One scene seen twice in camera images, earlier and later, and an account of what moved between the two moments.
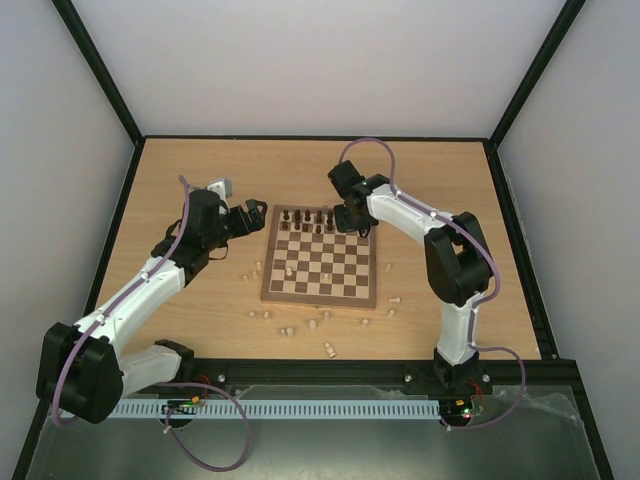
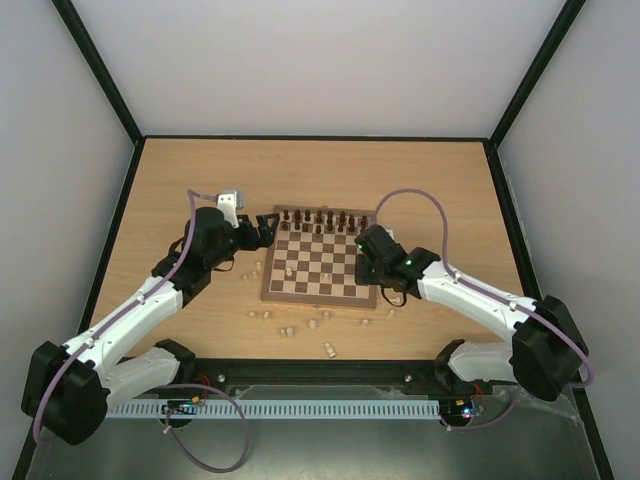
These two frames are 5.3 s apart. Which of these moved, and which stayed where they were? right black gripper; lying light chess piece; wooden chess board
Moved: right black gripper
Stayed: lying light chess piece; wooden chess board
